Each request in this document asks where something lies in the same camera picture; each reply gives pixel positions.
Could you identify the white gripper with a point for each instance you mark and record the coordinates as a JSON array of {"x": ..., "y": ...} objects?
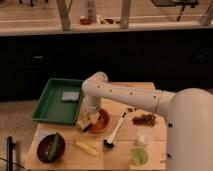
[{"x": 92, "y": 107}]

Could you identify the beige eraser block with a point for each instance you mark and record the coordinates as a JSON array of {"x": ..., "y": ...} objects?
[{"x": 85, "y": 122}]

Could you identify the red bowl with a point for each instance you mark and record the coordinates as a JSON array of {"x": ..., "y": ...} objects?
[{"x": 102, "y": 123}]

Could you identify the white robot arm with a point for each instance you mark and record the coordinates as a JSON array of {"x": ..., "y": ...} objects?
[{"x": 188, "y": 114}]

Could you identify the dark brown bowl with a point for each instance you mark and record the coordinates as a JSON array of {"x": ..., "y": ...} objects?
[{"x": 45, "y": 145}]

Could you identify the grey sponge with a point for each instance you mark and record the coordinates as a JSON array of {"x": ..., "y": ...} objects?
[{"x": 70, "y": 96}]

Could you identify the green plastic tray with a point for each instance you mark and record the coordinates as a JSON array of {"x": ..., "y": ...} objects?
[{"x": 52, "y": 108}]

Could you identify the yellow corn cob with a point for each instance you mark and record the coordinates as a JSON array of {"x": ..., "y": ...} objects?
[{"x": 86, "y": 147}]

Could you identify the green cucumber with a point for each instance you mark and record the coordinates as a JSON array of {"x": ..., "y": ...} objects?
[{"x": 53, "y": 148}]

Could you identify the clear plastic cup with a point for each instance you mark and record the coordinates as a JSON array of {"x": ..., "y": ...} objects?
[{"x": 144, "y": 136}]

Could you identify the green cup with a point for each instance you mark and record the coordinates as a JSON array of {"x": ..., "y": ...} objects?
[{"x": 139, "y": 156}]

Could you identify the red object on shelf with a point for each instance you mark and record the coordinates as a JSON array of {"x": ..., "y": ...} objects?
[{"x": 84, "y": 21}]

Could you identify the black stand on floor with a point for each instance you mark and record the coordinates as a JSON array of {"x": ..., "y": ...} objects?
[{"x": 10, "y": 147}]

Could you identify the white handled black brush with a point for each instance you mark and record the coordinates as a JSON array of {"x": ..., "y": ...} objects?
[{"x": 108, "y": 142}]

